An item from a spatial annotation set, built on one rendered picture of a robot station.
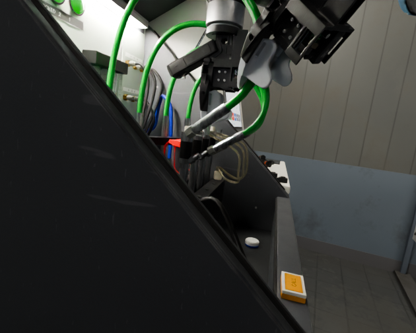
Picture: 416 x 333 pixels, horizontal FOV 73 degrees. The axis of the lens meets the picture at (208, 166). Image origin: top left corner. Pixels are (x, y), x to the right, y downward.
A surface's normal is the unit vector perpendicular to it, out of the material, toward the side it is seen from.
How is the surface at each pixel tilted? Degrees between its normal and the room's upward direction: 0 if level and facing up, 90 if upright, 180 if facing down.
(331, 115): 90
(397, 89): 90
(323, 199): 90
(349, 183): 90
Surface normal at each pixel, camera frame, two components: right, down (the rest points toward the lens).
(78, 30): 0.96, 0.15
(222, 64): -0.23, 0.13
